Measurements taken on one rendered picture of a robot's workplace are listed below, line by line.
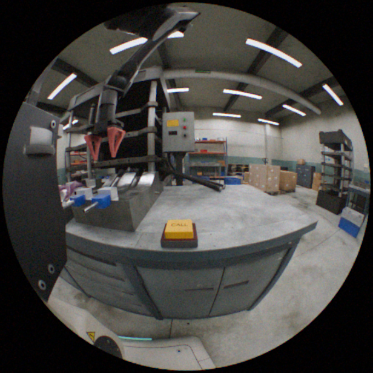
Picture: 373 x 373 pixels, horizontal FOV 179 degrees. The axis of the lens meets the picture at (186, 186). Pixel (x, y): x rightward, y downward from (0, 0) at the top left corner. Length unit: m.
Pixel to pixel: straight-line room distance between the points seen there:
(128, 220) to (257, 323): 1.05
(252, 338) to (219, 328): 0.27
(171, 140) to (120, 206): 0.92
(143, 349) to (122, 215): 0.64
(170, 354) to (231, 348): 0.43
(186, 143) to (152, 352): 1.47
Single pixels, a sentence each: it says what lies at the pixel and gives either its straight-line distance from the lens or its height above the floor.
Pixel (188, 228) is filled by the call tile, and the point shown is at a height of 0.84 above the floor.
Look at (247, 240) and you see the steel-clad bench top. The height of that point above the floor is 0.80.
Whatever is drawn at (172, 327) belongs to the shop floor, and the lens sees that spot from 1.00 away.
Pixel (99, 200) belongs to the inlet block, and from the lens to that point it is 0.33.
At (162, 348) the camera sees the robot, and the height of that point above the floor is 0.28.
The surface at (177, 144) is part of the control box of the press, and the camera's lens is 1.16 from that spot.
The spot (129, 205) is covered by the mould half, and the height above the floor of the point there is 0.88.
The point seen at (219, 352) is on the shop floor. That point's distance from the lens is 0.99.
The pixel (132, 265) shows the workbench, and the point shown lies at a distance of 0.43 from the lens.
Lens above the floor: 0.98
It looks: 11 degrees down
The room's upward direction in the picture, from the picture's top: 1 degrees counter-clockwise
